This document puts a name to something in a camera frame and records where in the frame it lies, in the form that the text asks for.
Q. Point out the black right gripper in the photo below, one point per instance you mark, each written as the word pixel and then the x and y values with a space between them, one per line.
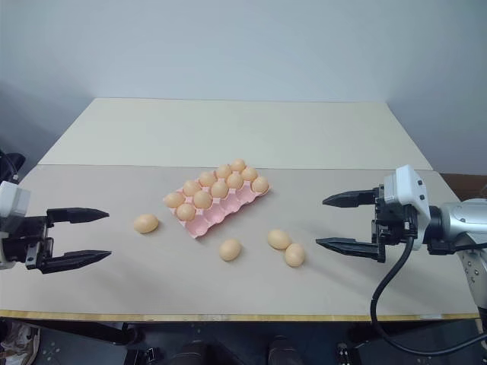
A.
pixel 393 224

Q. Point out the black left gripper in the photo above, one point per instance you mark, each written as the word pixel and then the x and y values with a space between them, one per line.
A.
pixel 36 235

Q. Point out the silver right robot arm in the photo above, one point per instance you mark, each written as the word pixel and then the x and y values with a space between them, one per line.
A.
pixel 462 220

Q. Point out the pink egg tray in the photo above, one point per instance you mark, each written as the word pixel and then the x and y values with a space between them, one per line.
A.
pixel 224 214

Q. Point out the brown egg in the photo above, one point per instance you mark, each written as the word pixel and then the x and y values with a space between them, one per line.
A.
pixel 191 188
pixel 237 165
pixel 174 199
pixel 207 178
pixel 260 184
pixel 249 174
pixel 235 181
pixel 279 239
pixel 295 254
pixel 146 223
pixel 202 199
pixel 223 172
pixel 230 249
pixel 219 189
pixel 186 211

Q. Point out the white and brown bag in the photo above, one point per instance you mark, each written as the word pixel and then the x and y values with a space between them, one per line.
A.
pixel 19 340

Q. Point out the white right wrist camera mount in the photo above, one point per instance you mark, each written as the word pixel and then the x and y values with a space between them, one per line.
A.
pixel 409 186

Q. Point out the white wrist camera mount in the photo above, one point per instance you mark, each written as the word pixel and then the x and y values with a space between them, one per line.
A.
pixel 409 186
pixel 13 203

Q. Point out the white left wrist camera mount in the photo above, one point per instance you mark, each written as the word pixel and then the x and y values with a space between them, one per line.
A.
pixel 13 203

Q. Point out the black table frame bar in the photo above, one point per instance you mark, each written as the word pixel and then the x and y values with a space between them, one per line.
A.
pixel 87 331

